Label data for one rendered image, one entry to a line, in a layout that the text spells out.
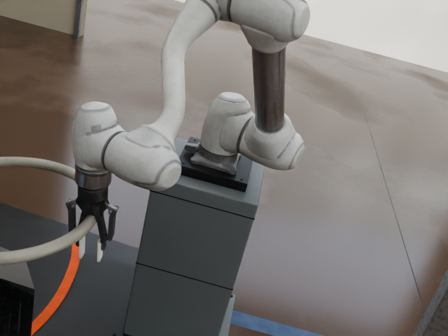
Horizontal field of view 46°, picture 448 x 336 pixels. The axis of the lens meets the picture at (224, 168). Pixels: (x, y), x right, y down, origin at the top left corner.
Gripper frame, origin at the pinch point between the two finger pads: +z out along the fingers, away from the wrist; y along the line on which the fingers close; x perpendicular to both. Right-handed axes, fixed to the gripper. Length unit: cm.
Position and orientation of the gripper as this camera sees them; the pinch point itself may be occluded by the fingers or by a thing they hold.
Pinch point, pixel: (91, 247)
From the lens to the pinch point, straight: 147.1
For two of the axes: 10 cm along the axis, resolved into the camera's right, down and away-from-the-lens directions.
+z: -1.4, 8.8, 4.6
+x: -0.9, 4.5, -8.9
